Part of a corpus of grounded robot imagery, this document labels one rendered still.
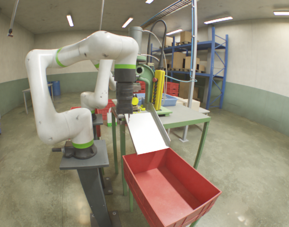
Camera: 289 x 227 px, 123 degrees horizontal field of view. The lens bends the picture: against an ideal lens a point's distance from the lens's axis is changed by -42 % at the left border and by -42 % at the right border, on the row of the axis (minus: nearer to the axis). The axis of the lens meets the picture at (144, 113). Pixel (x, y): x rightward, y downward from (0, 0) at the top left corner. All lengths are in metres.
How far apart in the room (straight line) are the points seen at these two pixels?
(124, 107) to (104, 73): 0.54
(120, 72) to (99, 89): 0.54
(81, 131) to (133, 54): 0.42
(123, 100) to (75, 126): 0.25
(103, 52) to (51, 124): 0.36
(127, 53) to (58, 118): 0.40
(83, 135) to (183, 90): 6.39
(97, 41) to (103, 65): 0.64
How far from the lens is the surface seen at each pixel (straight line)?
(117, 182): 1.84
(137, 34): 1.18
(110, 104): 3.71
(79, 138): 0.68
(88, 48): 0.48
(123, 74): 0.54
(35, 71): 0.74
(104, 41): 0.46
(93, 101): 1.08
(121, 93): 0.56
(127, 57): 0.54
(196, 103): 3.01
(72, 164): 0.72
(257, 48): 6.14
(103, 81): 1.07
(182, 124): 1.19
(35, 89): 0.69
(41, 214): 1.77
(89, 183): 0.88
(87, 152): 0.72
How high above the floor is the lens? 1.35
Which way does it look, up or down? 18 degrees down
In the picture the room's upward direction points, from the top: 3 degrees clockwise
